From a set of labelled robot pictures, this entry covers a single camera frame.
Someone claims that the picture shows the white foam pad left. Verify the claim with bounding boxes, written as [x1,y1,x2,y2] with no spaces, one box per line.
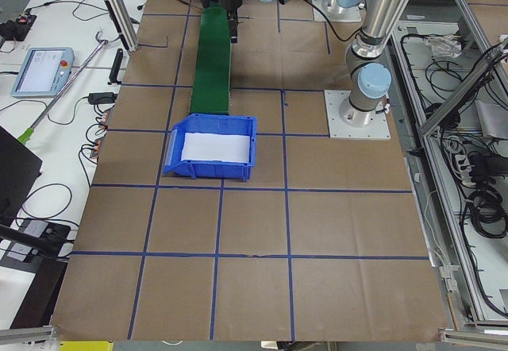
[181,133,250,163]

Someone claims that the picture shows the green conveyor belt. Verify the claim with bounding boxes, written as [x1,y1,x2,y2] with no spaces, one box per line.
[190,5,231,114]

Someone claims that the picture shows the blue bin left side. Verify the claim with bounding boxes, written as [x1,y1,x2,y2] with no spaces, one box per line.
[163,114,257,181]

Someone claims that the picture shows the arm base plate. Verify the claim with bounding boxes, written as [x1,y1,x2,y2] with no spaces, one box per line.
[324,90,391,141]
[312,0,364,23]

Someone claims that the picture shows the aluminium frame post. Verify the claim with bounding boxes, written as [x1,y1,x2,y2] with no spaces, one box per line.
[103,0,138,53]

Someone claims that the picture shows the silver reacher grabber tool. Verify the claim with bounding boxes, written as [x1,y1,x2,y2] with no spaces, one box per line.
[11,30,110,145]

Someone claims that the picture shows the black monitor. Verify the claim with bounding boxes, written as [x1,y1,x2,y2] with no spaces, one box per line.
[0,127,42,226]

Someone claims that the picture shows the black power adapter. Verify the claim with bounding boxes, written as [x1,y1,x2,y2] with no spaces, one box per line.
[87,92,117,105]

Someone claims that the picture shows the black handle bar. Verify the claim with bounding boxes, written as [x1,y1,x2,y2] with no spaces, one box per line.
[108,48,124,85]

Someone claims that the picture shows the teach pendant tablet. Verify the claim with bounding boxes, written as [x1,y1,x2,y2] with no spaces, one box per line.
[11,47,75,98]

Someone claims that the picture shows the coiled black cables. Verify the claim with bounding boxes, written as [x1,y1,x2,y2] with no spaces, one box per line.
[456,148,508,245]

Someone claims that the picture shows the brown paper table cover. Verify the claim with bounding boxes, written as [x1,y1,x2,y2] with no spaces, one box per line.
[52,0,450,341]

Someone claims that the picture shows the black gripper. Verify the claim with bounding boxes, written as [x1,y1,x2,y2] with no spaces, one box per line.
[219,0,241,44]

